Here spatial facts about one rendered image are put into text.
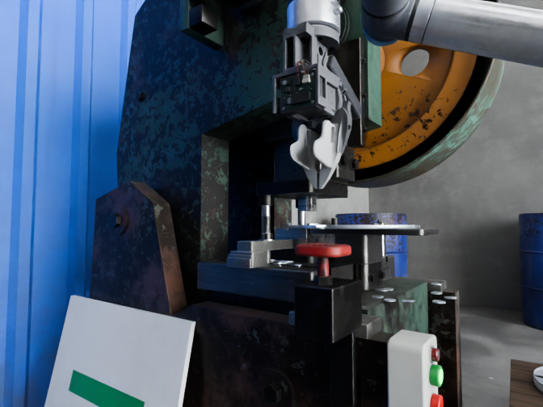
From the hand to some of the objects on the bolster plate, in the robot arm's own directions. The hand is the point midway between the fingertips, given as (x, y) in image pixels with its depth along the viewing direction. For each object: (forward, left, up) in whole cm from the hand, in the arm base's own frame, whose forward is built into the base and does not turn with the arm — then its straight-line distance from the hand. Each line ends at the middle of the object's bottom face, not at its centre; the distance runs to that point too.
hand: (322, 180), depth 53 cm
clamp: (+20, -20, -15) cm, 32 cm away
